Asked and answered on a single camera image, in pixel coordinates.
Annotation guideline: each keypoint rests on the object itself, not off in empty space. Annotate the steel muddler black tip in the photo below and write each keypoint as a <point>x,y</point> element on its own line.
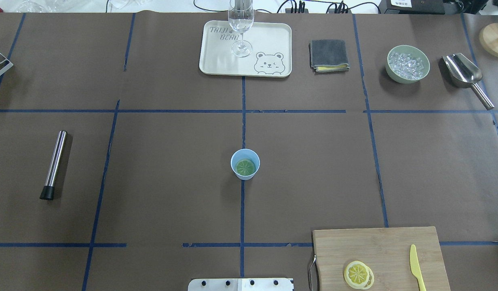
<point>48,191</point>

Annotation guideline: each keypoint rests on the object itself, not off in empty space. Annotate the wooden cup tree stand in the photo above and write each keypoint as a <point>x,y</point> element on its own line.
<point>488,38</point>

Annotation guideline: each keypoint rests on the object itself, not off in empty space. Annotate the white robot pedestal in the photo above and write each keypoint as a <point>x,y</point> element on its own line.
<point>241,284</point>

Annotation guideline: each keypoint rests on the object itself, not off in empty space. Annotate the black power strip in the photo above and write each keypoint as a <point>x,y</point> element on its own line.
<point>299,6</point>

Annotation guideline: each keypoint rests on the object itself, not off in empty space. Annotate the yellow lemon slices stack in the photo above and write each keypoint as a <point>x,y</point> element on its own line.
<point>358,275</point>

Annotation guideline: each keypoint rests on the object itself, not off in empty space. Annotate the bamboo cutting board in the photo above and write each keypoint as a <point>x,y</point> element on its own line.
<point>386,252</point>

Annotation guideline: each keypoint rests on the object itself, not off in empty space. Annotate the cream bear tray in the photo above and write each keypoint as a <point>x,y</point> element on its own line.
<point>266,52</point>

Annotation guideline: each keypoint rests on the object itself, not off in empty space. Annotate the yellow plastic knife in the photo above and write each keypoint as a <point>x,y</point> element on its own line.
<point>415,267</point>

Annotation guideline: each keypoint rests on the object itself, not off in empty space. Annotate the steel ice scoop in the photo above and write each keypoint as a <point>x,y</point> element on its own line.
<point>465,74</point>

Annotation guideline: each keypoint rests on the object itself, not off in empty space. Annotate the light blue cup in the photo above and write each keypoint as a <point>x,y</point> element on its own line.
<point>243,154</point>

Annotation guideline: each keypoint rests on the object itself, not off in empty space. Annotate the green bowl of ice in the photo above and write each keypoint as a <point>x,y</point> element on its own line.
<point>406,64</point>

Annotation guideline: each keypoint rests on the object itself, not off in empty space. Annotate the clear wine glass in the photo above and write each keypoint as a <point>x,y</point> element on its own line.
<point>241,18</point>

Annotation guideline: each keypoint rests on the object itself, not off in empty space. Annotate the grey folded cloth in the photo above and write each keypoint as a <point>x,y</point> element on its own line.
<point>328,55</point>

